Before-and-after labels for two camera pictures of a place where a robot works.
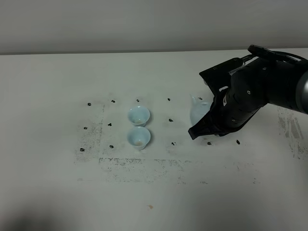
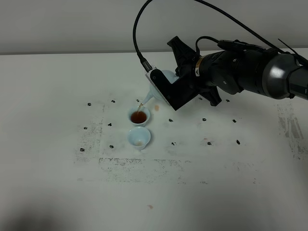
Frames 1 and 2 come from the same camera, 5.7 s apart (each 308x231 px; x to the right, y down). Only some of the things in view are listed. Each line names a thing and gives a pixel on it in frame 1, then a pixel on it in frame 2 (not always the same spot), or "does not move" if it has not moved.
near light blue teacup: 139,137 does not move
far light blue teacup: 139,115 does not move
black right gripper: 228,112 to 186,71
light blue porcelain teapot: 198,109 to 170,76
